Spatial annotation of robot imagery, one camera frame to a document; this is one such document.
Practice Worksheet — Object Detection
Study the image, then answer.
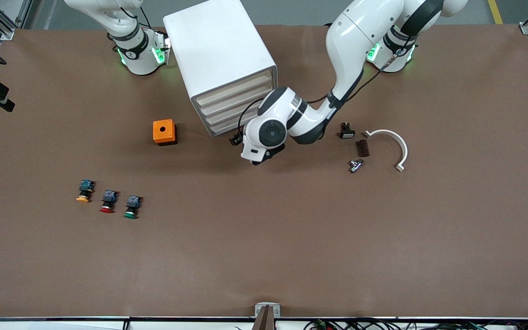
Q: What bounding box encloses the silver metal camera bracket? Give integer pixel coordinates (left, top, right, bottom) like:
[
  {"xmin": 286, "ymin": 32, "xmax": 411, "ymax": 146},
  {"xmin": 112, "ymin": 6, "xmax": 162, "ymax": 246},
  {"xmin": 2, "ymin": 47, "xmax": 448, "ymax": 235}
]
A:
[{"xmin": 254, "ymin": 302, "xmax": 281, "ymax": 330}]

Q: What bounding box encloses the orange button enclosure box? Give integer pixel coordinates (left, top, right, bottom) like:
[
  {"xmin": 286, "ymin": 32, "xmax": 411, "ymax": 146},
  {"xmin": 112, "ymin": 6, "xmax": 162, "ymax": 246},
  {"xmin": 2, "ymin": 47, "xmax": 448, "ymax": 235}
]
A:
[{"xmin": 153, "ymin": 119, "xmax": 178, "ymax": 147}]

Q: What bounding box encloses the brown camera pole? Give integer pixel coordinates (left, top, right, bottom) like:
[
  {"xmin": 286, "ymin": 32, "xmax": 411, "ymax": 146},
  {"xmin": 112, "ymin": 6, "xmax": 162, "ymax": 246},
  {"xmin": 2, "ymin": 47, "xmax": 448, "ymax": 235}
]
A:
[{"xmin": 251, "ymin": 305, "xmax": 276, "ymax": 330}]

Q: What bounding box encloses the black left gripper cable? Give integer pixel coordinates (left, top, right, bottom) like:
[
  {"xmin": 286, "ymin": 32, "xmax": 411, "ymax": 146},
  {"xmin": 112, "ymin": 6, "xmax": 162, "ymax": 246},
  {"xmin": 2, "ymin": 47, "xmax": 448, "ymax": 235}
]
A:
[{"xmin": 238, "ymin": 41, "xmax": 413, "ymax": 137}]

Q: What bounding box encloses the white curved plastic bracket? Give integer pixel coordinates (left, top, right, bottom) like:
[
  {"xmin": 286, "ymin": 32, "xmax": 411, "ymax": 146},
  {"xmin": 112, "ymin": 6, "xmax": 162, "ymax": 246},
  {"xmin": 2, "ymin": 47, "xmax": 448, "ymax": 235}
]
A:
[{"xmin": 363, "ymin": 129, "xmax": 408, "ymax": 172}]

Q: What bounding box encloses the white drawer cabinet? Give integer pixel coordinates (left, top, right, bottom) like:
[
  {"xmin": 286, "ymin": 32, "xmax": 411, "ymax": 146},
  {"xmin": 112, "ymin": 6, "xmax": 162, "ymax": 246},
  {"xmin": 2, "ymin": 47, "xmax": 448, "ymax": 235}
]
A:
[{"xmin": 163, "ymin": 0, "xmax": 280, "ymax": 138}]

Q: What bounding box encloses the red push button switch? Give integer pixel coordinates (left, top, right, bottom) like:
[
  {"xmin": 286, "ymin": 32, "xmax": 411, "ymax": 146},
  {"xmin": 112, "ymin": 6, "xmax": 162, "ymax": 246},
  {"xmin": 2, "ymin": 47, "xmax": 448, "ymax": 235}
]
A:
[{"xmin": 99, "ymin": 190, "xmax": 119, "ymax": 214}]

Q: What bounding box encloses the black cable bundle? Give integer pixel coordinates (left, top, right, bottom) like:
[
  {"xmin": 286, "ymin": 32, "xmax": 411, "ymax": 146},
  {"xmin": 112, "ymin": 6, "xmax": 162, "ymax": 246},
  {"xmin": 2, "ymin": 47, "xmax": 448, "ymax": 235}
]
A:
[{"xmin": 303, "ymin": 318, "xmax": 528, "ymax": 330}]

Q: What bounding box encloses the green push button switch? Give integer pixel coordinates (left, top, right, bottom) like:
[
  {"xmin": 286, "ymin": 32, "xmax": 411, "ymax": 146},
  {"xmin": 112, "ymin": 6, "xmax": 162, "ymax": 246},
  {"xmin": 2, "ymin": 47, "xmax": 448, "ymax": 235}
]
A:
[{"xmin": 124, "ymin": 195, "xmax": 143, "ymax": 220}]

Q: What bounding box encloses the yellow push button switch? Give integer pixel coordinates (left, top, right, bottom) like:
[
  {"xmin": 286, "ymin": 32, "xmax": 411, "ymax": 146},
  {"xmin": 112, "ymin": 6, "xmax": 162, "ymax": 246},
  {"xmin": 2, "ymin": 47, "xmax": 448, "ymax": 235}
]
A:
[{"xmin": 76, "ymin": 180, "xmax": 96, "ymax": 203}]

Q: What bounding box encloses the white plastic drawer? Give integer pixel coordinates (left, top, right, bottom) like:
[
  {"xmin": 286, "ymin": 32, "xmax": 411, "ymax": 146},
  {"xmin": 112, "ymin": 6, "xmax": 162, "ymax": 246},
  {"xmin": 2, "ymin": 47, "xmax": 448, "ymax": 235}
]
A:
[
  {"xmin": 202, "ymin": 99, "xmax": 264, "ymax": 125},
  {"xmin": 198, "ymin": 82, "xmax": 275, "ymax": 116},
  {"xmin": 194, "ymin": 71, "xmax": 274, "ymax": 107},
  {"xmin": 207, "ymin": 115, "xmax": 246, "ymax": 137}
]

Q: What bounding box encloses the brown paper table cover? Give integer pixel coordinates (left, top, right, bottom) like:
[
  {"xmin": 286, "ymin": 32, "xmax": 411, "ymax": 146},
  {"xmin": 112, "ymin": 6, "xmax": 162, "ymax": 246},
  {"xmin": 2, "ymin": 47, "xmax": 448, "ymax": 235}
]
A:
[{"xmin": 0, "ymin": 23, "xmax": 528, "ymax": 318}]

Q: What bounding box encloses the white table edge rail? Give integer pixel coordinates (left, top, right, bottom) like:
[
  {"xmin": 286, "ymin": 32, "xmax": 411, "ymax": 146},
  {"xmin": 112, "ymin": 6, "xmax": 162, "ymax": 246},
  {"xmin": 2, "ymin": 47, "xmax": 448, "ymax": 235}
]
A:
[{"xmin": 0, "ymin": 315, "xmax": 528, "ymax": 330}]

